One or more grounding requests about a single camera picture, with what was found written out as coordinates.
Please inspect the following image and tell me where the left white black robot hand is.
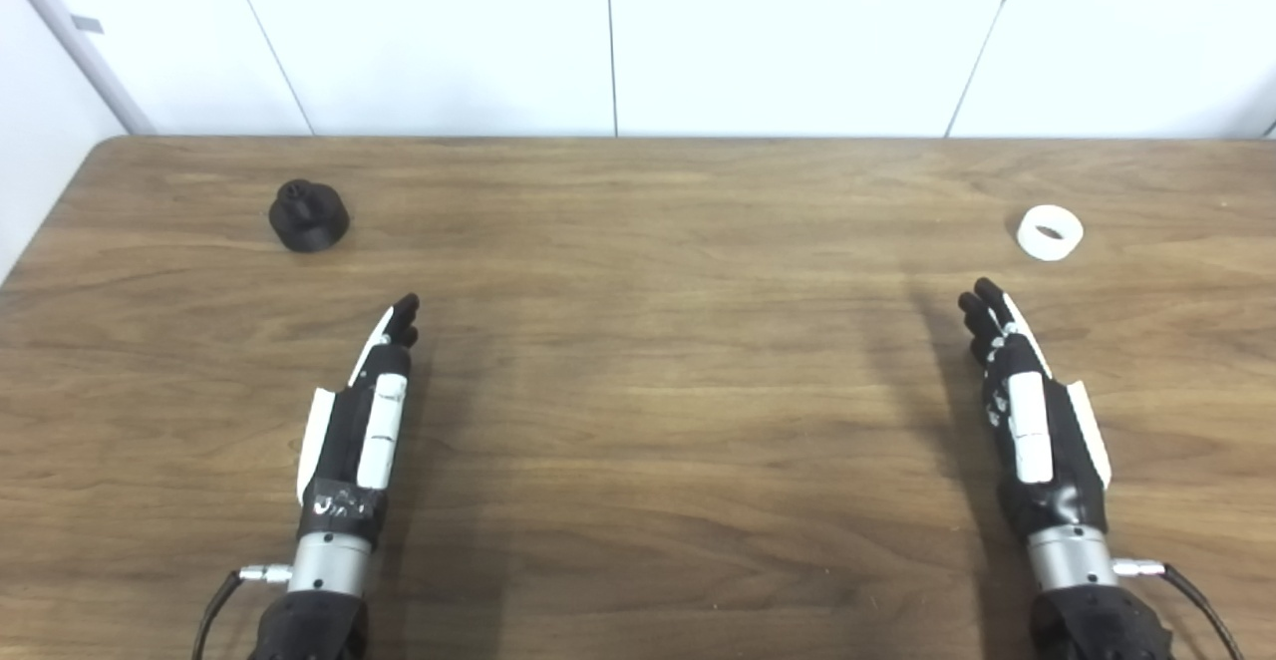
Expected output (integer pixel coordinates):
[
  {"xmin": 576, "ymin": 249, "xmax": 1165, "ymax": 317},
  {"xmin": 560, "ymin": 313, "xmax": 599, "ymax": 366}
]
[{"xmin": 296, "ymin": 292, "xmax": 422, "ymax": 549}]

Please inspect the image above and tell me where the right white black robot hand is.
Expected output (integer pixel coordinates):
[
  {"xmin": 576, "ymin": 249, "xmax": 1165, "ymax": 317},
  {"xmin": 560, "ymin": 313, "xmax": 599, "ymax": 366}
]
[{"xmin": 957, "ymin": 277, "xmax": 1114, "ymax": 541}]

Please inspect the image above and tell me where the white ring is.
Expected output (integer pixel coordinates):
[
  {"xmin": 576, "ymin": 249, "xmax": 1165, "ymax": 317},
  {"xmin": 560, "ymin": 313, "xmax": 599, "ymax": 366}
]
[{"xmin": 1017, "ymin": 204, "xmax": 1085, "ymax": 262}]

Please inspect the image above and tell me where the round black part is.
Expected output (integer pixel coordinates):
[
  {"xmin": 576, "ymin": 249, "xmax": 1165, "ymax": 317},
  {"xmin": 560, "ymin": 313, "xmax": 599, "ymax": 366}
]
[{"xmin": 268, "ymin": 179, "xmax": 351, "ymax": 253}]

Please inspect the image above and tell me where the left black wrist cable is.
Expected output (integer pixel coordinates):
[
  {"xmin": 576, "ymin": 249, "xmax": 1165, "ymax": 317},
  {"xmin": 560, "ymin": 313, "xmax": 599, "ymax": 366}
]
[{"xmin": 191, "ymin": 563, "xmax": 294, "ymax": 660}]

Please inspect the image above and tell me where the grey wall corner strip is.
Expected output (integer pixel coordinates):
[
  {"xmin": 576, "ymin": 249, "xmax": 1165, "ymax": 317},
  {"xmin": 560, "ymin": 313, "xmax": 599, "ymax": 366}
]
[{"xmin": 0, "ymin": 0, "xmax": 158, "ymax": 136}]

